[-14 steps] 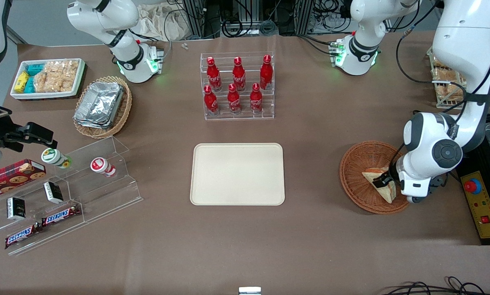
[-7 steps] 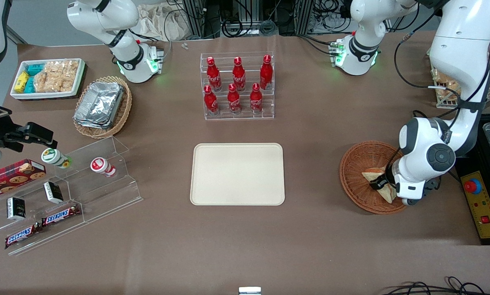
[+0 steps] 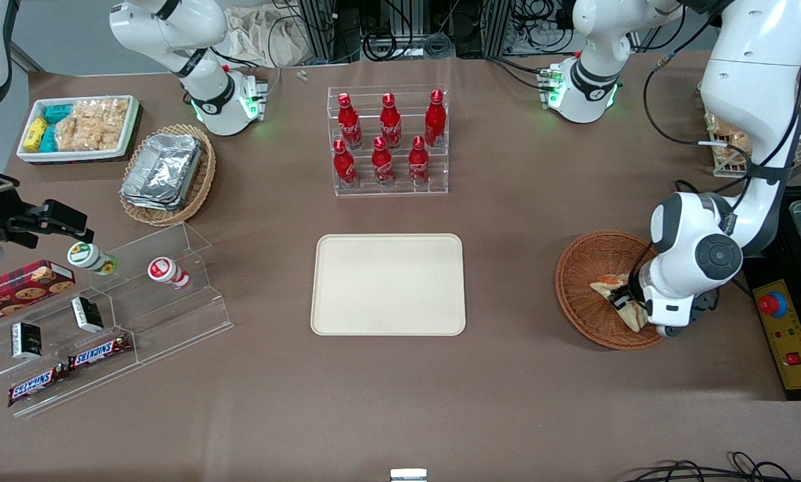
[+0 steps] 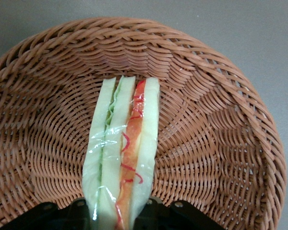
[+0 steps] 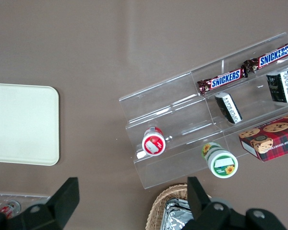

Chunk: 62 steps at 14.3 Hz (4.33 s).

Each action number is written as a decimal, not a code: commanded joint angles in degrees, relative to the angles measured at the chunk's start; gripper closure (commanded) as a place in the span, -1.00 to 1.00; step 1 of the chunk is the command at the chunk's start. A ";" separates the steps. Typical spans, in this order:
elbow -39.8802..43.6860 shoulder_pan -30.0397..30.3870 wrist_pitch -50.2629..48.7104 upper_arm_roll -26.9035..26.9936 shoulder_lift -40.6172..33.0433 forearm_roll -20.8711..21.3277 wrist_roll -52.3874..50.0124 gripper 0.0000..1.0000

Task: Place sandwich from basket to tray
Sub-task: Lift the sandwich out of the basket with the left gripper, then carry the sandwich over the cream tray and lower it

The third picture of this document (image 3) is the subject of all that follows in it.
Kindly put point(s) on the triangle sandwich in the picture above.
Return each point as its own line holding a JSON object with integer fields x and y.
{"x": 604, "y": 286}

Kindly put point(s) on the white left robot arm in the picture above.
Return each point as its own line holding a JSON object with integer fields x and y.
{"x": 741, "y": 87}

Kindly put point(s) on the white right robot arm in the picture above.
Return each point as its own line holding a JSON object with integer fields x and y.
{"x": 199, "y": 87}

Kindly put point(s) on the brown wicker basket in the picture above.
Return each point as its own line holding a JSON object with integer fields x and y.
{"x": 587, "y": 261}

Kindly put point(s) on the white snack tray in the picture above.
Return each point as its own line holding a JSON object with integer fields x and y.
{"x": 32, "y": 155}

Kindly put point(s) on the silver foil tray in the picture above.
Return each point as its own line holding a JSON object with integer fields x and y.
{"x": 162, "y": 171}

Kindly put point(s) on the light wicker basket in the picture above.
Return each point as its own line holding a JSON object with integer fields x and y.
{"x": 203, "y": 181}

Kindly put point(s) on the cream plastic tray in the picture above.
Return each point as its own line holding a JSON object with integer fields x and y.
{"x": 387, "y": 284}

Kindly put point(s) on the green lid yogurt cup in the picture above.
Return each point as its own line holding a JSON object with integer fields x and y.
{"x": 89, "y": 256}

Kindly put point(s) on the red plaid cookie box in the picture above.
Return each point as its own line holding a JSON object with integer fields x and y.
{"x": 19, "y": 288}

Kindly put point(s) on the small teal box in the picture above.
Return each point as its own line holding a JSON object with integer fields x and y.
{"x": 48, "y": 139}
{"x": 57, "y": 113}

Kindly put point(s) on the small yellow box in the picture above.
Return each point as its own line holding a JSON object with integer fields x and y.
{"x": 36, "y": 132}

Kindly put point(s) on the rice cracker bag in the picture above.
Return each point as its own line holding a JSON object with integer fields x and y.
{"x": 733, "y": 148}
{"x": 92, "y": 124}
{"x": 716, "y": 124}

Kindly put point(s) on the small black box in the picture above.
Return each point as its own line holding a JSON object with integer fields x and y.
{"x": 27, "y": 341}
{"x": 87, "y": 314}

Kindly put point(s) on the red emergency stop button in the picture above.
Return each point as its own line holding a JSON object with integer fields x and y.
{"x": 773, "y": 304}

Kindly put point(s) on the red lid yogurt cup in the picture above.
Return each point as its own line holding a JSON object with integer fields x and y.
{"x": 166, "y": 271}

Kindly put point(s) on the yellow control panel box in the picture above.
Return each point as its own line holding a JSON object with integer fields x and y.
{"x": 791, "y": 335}

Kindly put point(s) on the clear acrylic stepped display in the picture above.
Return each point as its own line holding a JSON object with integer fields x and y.
{"x": 166, "y": 314}

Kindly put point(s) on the Snickers chocolate bar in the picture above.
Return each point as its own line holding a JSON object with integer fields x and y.
{"x": 99, "y": 352}
{"x": 35, "y": 386}

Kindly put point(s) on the red cola bottle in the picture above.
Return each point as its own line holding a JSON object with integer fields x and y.
{"x": 348, "y": 124}
{"x": 382, "y": 164}
{"x": 419, "y": 163}
{"x": 344, "y": 166}
{"x": 435, "y": 119}
{"x": 391, "y": 122}

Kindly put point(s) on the clear acrylic bottle rack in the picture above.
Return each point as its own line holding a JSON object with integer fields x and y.
{"x": 400, "y": 191}

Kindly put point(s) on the beige cloth bag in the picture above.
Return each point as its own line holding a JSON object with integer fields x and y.
{"x": 259, "y": 33}

